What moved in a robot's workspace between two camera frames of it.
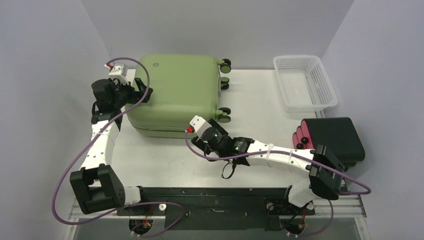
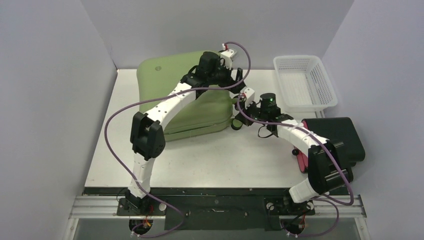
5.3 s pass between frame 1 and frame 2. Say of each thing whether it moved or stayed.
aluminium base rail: stayed
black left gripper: moved
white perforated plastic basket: stayed
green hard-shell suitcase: moved
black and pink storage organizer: stayed
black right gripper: moved
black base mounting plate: stayed
